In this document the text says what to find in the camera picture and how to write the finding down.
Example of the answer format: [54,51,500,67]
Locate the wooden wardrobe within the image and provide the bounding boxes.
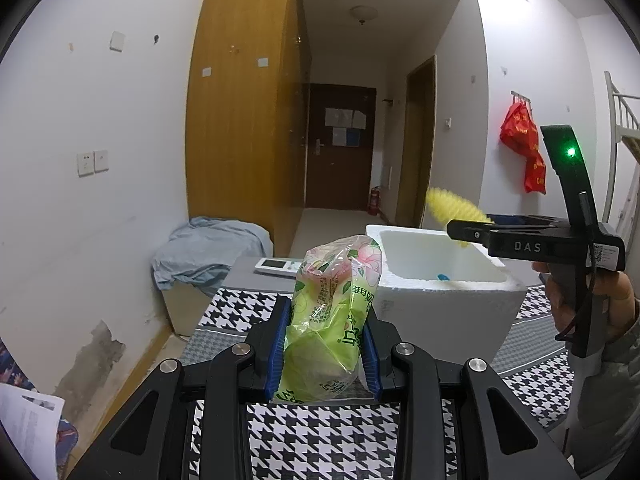
[186,0,312,258]

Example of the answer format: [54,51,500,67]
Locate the person's right hand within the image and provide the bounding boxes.
[537,260,638,346]

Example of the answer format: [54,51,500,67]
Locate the beige box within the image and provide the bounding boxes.
[162,277,233,339]

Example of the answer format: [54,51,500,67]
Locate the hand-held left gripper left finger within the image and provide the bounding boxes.
[67,295,293,480]

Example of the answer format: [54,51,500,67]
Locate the dark brown door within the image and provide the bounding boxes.
[305,83,377,210]

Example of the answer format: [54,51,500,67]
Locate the red printed bag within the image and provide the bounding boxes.
[500,101,540,155]
[523,149,547,194]

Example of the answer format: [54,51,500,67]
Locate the person's right forearm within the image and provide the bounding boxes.
[565,300,640,478]

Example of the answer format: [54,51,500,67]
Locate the green tissue packet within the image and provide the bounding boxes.
[274,234,385,405]

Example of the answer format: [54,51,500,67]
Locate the yellow foam net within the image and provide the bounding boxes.
[425,186,493,250]

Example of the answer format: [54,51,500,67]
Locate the printed blanket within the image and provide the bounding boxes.
[0,340,78,466]

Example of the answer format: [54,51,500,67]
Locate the brown side door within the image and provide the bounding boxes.
[395,55,437,228]

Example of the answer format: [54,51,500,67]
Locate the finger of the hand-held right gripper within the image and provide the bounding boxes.
[487,214,568,231]
[446,219,493,250]

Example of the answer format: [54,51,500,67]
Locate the white remote control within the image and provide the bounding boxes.
[254,257,305,277]

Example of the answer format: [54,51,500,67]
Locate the white foam box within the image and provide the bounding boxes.
[366,224,528,376]

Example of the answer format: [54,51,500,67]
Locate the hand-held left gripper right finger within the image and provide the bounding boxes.
[361,310,581,480]

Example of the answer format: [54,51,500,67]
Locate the white paper sheets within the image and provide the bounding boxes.
[0,384,66,480]

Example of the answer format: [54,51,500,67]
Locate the grey-blue cloth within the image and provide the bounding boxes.
[151,216,274,297]

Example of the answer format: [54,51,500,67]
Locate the white door notices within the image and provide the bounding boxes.
[325,107,367,129]

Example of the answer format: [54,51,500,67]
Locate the houndstooth tablecloth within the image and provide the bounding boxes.
[177,287,576,480]

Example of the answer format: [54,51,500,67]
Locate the metal bunk bed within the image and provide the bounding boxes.
[602,71,640,241]

